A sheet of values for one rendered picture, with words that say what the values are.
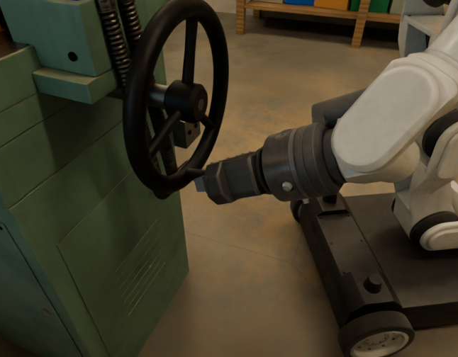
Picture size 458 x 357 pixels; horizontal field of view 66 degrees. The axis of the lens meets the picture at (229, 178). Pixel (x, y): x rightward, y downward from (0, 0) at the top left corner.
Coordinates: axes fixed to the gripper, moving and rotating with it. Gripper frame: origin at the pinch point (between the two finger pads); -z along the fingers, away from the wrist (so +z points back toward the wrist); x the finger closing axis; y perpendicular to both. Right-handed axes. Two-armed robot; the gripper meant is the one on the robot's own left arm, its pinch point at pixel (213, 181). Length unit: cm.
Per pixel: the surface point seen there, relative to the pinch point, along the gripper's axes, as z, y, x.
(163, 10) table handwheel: 4.4, 22.0, -6.5
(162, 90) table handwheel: -4.9, 15.1, 0.0
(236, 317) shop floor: -39, -49, 43
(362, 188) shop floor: -14, -29, 122
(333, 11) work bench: -46, 91, 272
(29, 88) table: -15.8, 19.0, -13.8
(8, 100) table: -15.9, 17.4, -17.0
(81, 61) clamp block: -7.3, 19.8, -10.9
